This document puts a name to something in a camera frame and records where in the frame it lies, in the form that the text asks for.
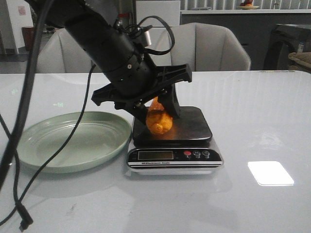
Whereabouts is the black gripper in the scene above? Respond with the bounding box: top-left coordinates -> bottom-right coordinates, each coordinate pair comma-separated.
91,54 -> 192,125

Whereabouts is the orange corn cob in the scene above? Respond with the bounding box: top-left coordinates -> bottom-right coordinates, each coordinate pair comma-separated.
146,97 -> 173,135

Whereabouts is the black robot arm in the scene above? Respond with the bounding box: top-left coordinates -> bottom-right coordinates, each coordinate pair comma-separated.
30,0 -> 192,123

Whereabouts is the digital kitchen scale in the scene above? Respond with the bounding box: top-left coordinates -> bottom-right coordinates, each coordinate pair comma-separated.
126,106 -> 224,175

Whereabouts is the light green plate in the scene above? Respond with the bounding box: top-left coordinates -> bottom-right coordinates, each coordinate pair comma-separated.
17,112 -> 131,173

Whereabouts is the grey upholstered chair right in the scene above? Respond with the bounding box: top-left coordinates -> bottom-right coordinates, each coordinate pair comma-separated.
152,22 -> 251,71

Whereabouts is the grey upholstered chair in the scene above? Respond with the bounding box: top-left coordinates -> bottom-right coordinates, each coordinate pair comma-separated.
36,29 -> 94,73
152,22 -> 251,71

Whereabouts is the white cabinet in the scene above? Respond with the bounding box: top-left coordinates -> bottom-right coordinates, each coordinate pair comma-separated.
136,0 -> 180,56

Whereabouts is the grey upholstered chair left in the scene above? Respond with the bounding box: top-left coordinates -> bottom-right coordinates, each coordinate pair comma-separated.
36,29 -> 94,73

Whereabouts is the fruit bowl on counter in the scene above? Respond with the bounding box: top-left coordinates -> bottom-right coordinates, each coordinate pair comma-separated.
238,0 -> 259,10

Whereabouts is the red bin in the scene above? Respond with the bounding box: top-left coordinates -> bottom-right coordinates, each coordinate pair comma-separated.
22,26 -> 35,51

